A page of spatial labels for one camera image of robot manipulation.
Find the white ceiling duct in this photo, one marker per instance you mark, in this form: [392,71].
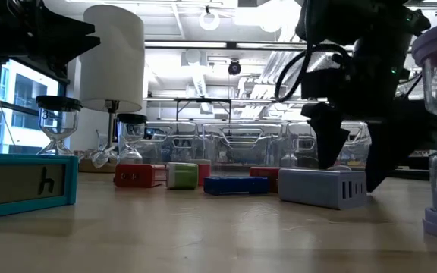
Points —
[197,79]

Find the black ceiling dome camera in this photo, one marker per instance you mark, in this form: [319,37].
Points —
[234,68]

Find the clear plastic bin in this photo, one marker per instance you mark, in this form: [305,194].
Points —
[173,144]
[357,148]
[241,151]

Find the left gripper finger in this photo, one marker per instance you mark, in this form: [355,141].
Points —
[82,43]
[66,24]

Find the long linear ceiling light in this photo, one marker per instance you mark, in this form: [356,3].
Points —
[195,44]

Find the red rectangular box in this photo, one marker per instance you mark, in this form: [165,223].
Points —
[264,172]

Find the teal digital clock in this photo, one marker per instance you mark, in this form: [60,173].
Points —
[25,184]

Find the white cylinder shade table lamp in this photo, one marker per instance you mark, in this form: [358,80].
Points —
[112,57]

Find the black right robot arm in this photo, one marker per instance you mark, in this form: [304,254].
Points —
[389,19]

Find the blue rectangular box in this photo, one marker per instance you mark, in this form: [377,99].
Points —
[236,186]

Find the red plug adapter box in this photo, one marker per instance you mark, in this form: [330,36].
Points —
[135,176]

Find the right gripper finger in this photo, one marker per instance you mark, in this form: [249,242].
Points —
[397,140]
[328,132]

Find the green sand hourglass marked 3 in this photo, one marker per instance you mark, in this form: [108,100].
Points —
[58,104]

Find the lavender box with slots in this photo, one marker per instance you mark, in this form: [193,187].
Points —
[309,187]

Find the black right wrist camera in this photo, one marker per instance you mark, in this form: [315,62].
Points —
[328,19]

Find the pink white adapter cube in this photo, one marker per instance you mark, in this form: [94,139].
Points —
[204,172]

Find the green white adapter cube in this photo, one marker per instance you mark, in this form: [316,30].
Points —
[182,177]

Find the blue sand hourglass marked 10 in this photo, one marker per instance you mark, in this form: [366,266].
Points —
[131,118]

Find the black metal rack frame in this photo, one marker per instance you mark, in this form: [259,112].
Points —
[203,100]

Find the black ceiling rail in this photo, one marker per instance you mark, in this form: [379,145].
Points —
[423,4]

